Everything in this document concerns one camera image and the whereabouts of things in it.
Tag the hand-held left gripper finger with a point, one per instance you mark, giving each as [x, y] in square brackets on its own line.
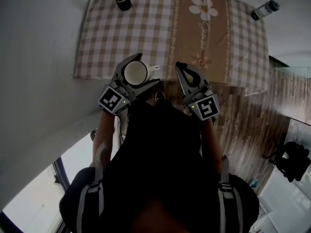
[119, 69]
[143, 88]

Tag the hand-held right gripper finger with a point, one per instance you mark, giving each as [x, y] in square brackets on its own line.
[202, 75]
[181, 81]

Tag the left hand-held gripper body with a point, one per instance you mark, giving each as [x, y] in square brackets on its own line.
[113, 99]

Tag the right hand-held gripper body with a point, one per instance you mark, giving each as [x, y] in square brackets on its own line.
[206, 107]

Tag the white mug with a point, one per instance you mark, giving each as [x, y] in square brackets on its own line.
[136, 73]

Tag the person's right forearm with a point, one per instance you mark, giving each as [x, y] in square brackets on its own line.
[210, 142]

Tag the person's left forearm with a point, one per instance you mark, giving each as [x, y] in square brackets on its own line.
[104, 135]

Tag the person's shoe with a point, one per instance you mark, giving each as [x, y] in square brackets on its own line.
[160, 96]

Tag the checked beige tablecloth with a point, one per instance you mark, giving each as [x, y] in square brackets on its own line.
[136, 33]

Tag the person's black top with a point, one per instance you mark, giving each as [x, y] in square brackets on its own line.
[158, 154]

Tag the small teal object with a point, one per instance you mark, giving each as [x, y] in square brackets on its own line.
[254, 183]

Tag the dark bottle lying down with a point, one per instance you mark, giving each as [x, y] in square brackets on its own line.
[264, 10]

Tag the black office chair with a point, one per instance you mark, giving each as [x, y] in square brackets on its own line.
[294, 161]

